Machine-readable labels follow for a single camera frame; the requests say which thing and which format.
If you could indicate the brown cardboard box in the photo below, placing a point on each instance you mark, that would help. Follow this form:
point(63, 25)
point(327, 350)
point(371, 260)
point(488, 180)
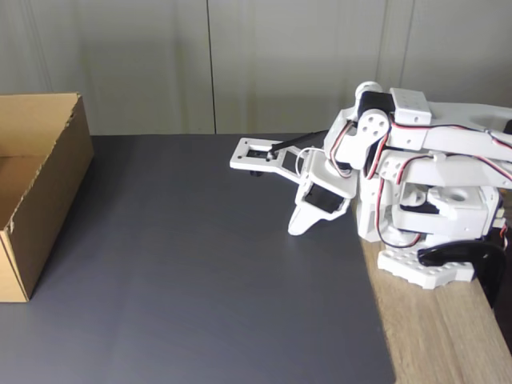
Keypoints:
point(60, 180)

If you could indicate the dark grey table mat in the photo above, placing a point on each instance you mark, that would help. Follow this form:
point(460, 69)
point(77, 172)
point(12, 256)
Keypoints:
point(180, 260)

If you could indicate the black table clamp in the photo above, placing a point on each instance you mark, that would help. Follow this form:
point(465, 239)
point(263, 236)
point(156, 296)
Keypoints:
point(488, 264)

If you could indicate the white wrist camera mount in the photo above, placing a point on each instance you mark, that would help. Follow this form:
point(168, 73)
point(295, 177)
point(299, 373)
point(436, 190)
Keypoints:
point(242, 162)

